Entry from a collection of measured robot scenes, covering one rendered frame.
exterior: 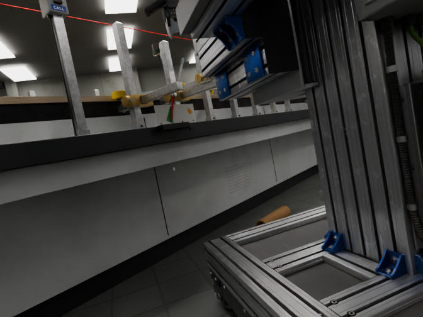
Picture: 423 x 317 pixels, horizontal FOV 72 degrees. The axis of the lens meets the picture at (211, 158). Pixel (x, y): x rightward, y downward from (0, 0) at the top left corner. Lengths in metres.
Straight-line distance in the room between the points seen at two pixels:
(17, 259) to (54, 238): 0.14
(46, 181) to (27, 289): 0.44
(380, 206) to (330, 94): 0.29
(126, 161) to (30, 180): 0.37
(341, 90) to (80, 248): 1.18
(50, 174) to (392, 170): 1.02
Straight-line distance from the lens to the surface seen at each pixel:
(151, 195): 1.60
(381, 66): 0.71
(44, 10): 1.33
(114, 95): 1.48
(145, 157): 1.34
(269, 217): 1.80
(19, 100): 1.37
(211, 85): 1.38
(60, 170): 1.17
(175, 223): 1.71
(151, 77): 11.12
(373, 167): 0.75
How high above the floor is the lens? 0.59
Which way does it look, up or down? 4 degrees down
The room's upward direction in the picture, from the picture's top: 11 degrees counter-clockwise
